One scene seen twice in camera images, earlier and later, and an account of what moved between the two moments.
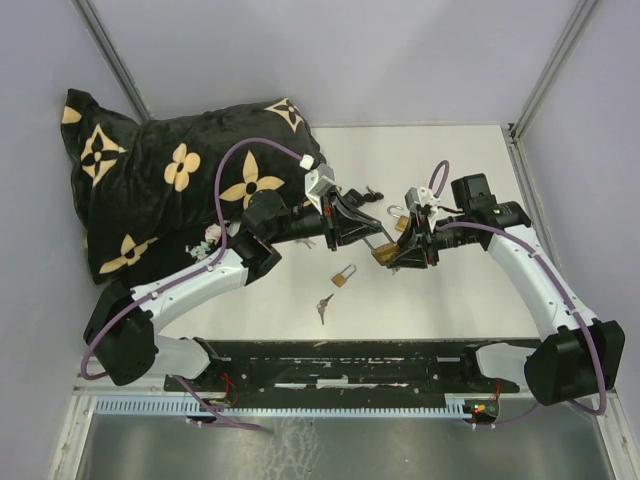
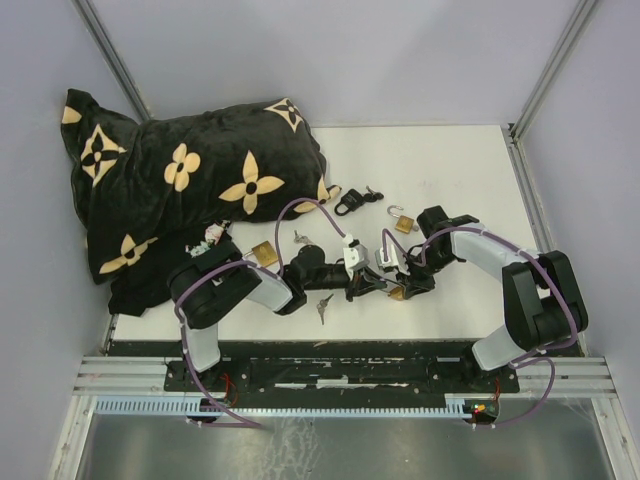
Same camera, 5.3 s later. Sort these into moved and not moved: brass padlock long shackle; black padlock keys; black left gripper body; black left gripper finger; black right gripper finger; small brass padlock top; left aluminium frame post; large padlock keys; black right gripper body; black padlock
Moved: black right gripper finger; brass padlock long shackle; black left gripper body; black right gripper body; black left gripper finger
Not moved: black padlock; left aluminium frame post; large padlock keys; small brass padlock top; black padlock keys
